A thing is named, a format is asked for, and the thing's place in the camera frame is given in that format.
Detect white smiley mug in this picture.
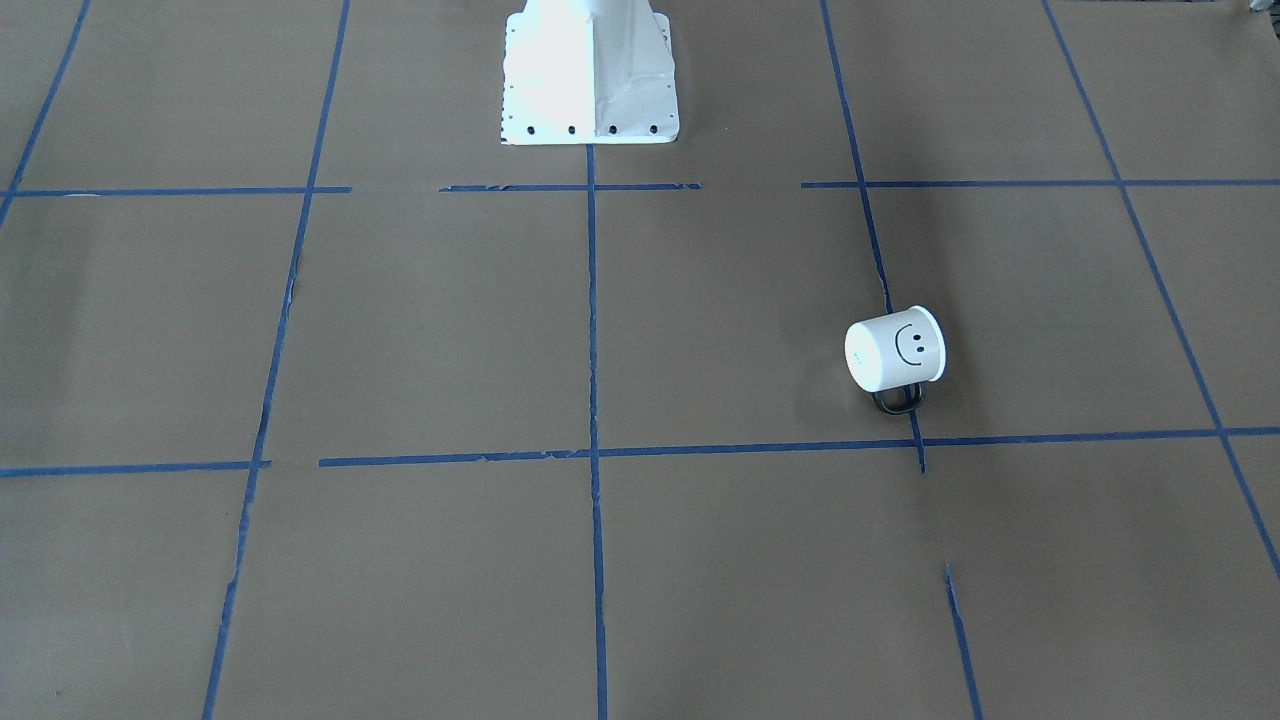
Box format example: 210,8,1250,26
844,305,948,416

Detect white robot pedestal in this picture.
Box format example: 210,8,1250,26
500,1,681,146

